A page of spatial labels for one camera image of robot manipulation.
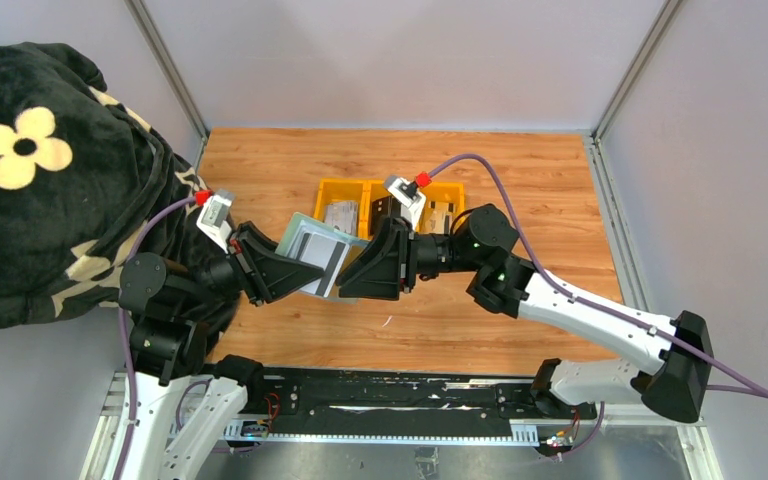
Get middle yellow bin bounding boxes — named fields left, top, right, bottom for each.
left=361, top=176, right=424, bottom=240

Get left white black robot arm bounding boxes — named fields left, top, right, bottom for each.
left=105, top=222, right=324, bottom=479

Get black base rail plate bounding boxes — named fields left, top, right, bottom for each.
left=236, top=367, right=598, bottom=443

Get green card holder wallet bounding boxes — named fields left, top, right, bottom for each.
left=276, top=212, right=368, bottom=304

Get silver cards in left bin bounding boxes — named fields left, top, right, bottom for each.
left=323, top=200, right=359, bottom=236

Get black card holder in bin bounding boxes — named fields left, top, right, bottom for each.
left=368, top=195, right=402, bottom=236

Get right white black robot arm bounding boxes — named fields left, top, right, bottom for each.
left=336, top=204, right=713, bottom=423

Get beige cards in right bin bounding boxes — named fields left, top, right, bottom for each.
left=421, top=201, right=456, bottom=234

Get left yellow bin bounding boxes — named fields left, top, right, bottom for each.
left=312, top=179, right=370, bottom=239

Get aluminium frame post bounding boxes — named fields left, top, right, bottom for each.
left=592, top=0, right=687, bottom=142
left=124, top=0, right=210, bottom=145

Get black floral blanket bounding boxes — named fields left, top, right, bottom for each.
left=0, top=42, right=220, bottom=329

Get purple cable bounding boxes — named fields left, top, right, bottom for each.
left=112, top=190, right=213, bottom=480
left=414, top=153, right=768, bottom=413

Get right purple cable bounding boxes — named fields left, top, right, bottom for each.
left=414, top=153, right=768, bottom=413

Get right aluminium frame post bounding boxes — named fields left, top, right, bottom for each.
left=592, top=0, right=687, bottom=142

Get right yellow bin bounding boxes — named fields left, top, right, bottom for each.
left=417, top=182, right=466, bottom=234

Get yellow bin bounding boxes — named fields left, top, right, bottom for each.
left=361, top=176, right=424, bottom=240
left=312, top=179, right=370, bottom=239
left=417, top=182, right=466, bottom=234

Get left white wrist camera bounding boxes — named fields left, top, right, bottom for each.
left=195, top=189, right=235, bottom=251

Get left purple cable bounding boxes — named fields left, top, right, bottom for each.
left=112, top=190, right=213, bottom=480

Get silver credit card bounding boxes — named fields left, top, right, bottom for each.
left=296, top=233, right=350, bottom=298

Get left aluminium frame post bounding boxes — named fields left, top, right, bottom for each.
left=124, top=0, right=210, bottom=145

